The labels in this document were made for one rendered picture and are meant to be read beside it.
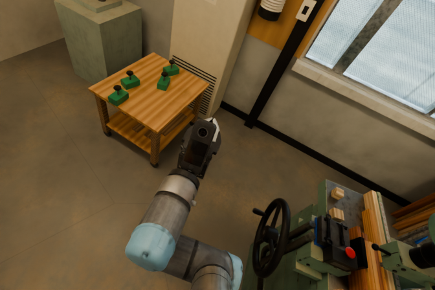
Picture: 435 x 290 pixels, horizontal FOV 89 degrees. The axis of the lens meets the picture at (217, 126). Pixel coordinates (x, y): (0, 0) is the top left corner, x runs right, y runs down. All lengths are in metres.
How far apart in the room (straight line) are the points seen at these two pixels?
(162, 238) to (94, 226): 1.36
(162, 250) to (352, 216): 0.84
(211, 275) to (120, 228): 1.31
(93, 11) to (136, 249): 1.96
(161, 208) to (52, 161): 1.67
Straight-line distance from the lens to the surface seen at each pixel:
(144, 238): 0.40
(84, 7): 2.24
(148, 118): 1.49
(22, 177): 2.03
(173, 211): 0.42
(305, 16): 1.72
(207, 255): 0.51
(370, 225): 1.08
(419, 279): 0.98
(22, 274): 1.79
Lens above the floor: 1.64
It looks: 47 degrees down
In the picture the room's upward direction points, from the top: 21 degrees clockwise
